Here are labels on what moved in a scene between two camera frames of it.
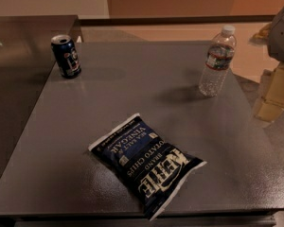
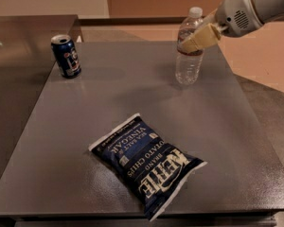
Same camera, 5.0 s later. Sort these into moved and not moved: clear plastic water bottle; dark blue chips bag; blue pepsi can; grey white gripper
Moved: clear plastic water bottle; grey white gripper
Not moved: blue pepsi can; dark blue chips bag
